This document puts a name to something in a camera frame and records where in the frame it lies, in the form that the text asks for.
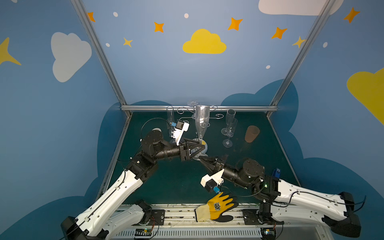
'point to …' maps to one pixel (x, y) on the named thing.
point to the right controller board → (268, 233)
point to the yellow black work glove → (215, 209)
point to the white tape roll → (156, 128)
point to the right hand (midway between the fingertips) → (205, 150)
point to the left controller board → (143, 232)
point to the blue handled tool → (276, 173)
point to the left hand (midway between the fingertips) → (201, 143)
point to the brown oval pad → (252, 133)
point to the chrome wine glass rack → (212, 115)
